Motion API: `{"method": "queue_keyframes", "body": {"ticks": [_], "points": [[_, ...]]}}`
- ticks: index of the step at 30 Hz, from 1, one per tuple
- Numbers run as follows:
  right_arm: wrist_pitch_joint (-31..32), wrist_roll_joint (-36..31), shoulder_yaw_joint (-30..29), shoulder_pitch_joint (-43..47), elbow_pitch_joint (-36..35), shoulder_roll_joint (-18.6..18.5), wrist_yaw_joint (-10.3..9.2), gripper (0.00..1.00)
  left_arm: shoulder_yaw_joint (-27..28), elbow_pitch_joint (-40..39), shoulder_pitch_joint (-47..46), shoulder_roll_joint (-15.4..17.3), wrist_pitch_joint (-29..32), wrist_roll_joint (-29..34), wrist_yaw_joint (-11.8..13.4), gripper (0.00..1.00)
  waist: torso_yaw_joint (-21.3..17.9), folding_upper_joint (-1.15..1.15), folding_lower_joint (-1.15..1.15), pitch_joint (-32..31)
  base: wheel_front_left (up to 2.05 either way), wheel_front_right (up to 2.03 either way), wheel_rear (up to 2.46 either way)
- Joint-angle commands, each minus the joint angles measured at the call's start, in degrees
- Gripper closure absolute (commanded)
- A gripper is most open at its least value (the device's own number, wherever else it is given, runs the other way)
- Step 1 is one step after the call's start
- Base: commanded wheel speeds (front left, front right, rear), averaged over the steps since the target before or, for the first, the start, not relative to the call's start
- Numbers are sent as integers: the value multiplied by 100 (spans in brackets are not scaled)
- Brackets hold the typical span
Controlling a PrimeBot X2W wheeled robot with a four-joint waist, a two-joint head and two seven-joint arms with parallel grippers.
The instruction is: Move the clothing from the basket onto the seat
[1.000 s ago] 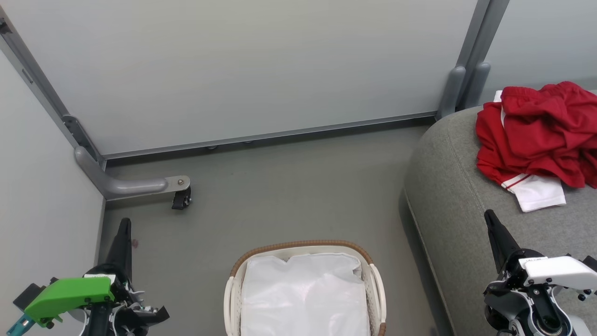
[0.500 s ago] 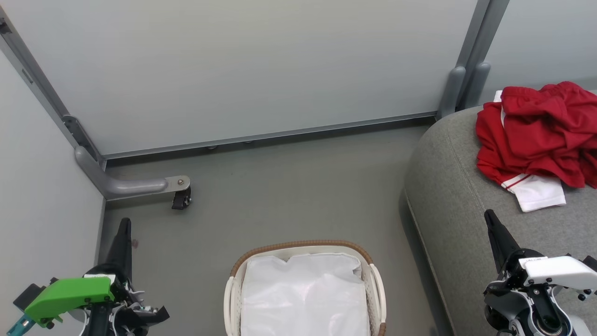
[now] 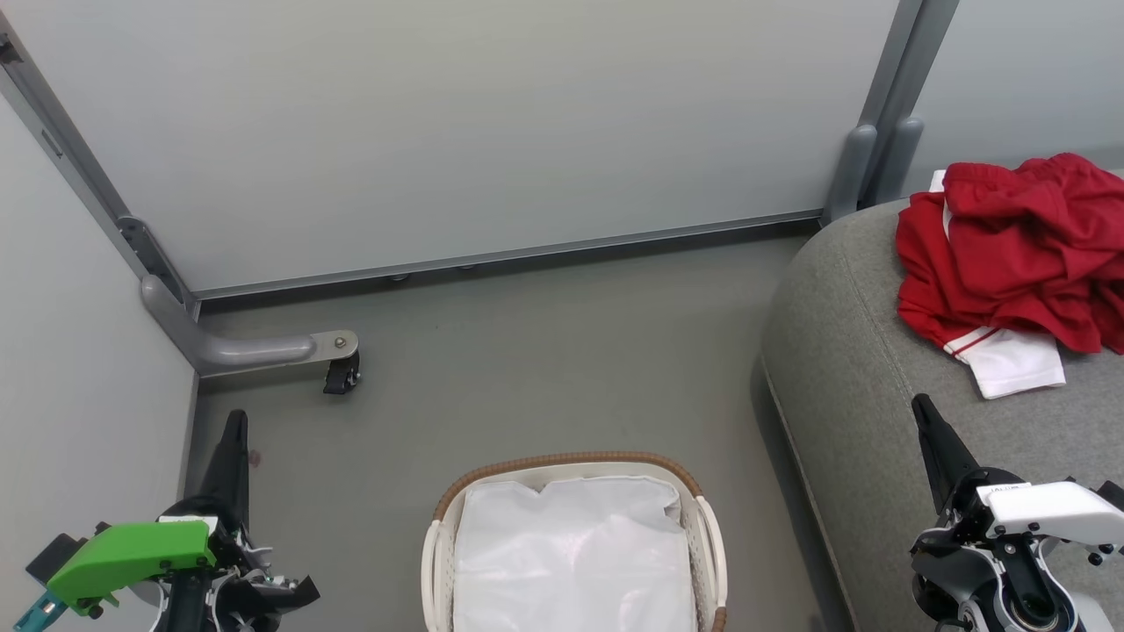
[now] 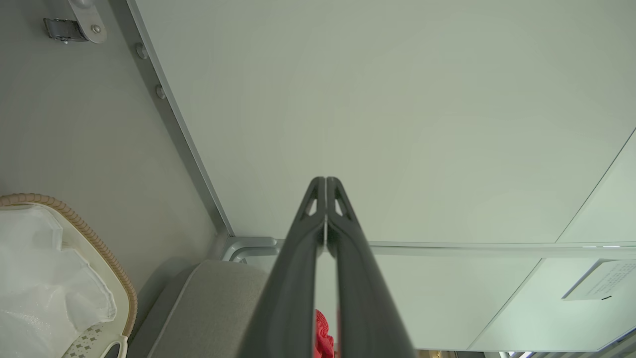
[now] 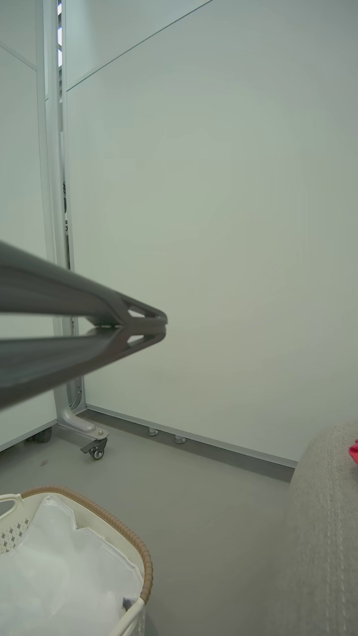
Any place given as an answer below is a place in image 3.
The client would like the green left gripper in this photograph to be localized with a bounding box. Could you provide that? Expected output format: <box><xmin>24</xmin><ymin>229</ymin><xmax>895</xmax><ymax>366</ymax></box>
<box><xmin>26</xmin><ymin>410</ymin><xmax>321</xmax><ymax>620</ymax></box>

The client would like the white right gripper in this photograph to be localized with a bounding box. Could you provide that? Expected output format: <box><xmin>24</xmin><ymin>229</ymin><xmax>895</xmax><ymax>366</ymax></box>
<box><xmin>911</xmin><ymin>394</ymin><xmax>1124</xmax><ymax>550</ymax></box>

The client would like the red and white garment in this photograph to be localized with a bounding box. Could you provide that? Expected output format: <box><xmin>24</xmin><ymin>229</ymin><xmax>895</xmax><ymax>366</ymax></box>
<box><xmin>896</xmin><ymin>153</ymin><xmax>1124</xmax><ymax>400</ymax></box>

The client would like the white basket with brown rim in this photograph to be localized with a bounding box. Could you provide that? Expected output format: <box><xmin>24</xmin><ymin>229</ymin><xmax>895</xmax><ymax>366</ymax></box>
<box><xmin>421</xmin><ymin>451</ymin><xmax>730</xmax><ymax>632</ymax></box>

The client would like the grey fabric sofa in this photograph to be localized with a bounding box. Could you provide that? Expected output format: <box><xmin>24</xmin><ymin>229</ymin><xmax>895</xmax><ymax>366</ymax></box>
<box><xmin>760</xmin><ymin>171</ymin><xmax>1124</xmax><ymax>632</ymax></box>

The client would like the black caster wheel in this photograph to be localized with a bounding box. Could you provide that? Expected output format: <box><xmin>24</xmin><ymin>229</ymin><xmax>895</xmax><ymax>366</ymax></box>
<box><xmin>322</xmin><ymin>351</ymin><xmax>362</xmax><ymax>396</ymax></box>

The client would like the white cloth bundle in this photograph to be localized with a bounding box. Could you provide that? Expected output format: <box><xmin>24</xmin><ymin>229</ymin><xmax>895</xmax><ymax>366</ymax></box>
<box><xmin>452</xmin><ymin>476</ymin><xmax>699</xmax><ymax>632</ymax></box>

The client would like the grey partition post with leg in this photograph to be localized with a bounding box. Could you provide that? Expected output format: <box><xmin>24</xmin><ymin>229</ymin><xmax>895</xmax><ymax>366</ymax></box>
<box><xmin>0</xmin><ymin>13</ymin><xmax>359</xmax><ymax>378</ymax></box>

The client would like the grey partition bottom rail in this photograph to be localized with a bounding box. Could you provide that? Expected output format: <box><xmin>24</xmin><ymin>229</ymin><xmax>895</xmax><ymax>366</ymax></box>
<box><xmin>189</xmin><ymin>208</ymin><xmax>826</xmax><ymax>301</ymax></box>

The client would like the grey partition corner post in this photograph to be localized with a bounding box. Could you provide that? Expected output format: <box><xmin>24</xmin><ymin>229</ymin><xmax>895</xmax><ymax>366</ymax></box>
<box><xmin>823</xmin><ymin>0</ymin><xmax>960</xmax><ymax>225</ymax></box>

